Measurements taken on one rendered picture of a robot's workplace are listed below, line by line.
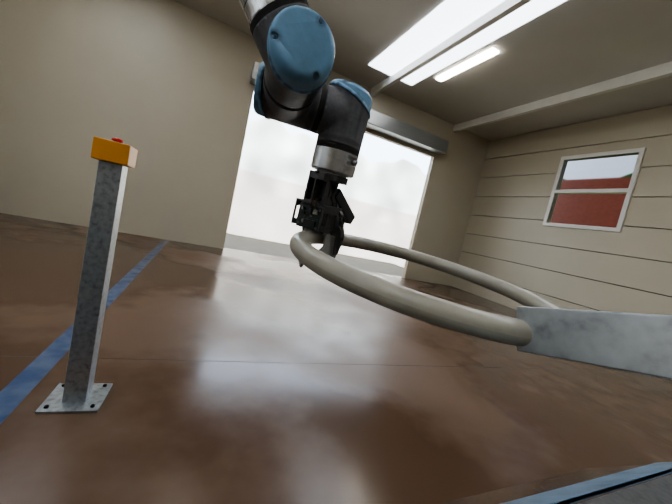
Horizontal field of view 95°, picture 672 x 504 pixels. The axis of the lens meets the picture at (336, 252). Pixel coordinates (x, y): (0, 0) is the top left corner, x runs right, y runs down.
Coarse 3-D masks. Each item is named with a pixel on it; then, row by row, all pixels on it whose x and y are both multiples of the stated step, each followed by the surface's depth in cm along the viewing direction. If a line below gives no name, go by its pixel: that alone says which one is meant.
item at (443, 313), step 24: (312, 240) 60; (360, 240) 75; (312, 264) 41; (336, 264) 38; (432, 264) 76; (456, 264) 74; (360, 288) 36; (384, 288) 34; (408, 288) 35; (504, 288) 64; (408, 312) 34; (432, 312) 33; (456, 312) 32; (480, 312) 33; (480, 336) 33; (504, 336) 33; (528, 336) 33
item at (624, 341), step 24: (528, 312) 34; (552, 312) 32; (576, 312) 30; (600, 312) 29; (624, 312) 27; (552, 336) 32; (576, 336) 30; (600, 336) 28; (624, 336) 27; (648, 336) 26; (576, 360) 30; (600, 360) 28; (624, 360) 27; (648, 360) 25
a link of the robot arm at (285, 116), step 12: (264, 84) 50; (324, 84) 57; (264, 96) 53; (324, 96) 55; (264, 108) 55; (276, 108) 53; (312, 108) 55; (276, 120) 58; (288, 120) 57; (300, 120) 57; (312, 120) 57
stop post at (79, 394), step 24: (96, 144) 114; (120, 144) 117; (120, 168) 120; (96, 192) 118; (120, 192) 123; (96, 216) 120; (96, 240) 121; (96, 264) 122; (96, 288) 123; (96, 312) 125; (72, 336) 123; (96, 336) 127; (72, 360) 124; (96, 360) 133; (72, 384) 126; (96, 384) 140; (48, 408) 121; (72, 408) 123; (96, 408) 126
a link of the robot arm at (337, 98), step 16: (336, 80) 57; (336, 96) 56; (352, 96) 57; (368, 96) 58; (336, 112) 56; (352, 112) 57; (368, 112) 59; (320, 128) 58; (336, 128) 58; (352, 128) 58; (320, 144) 59; (336, 144) 58; (352, 144) 59
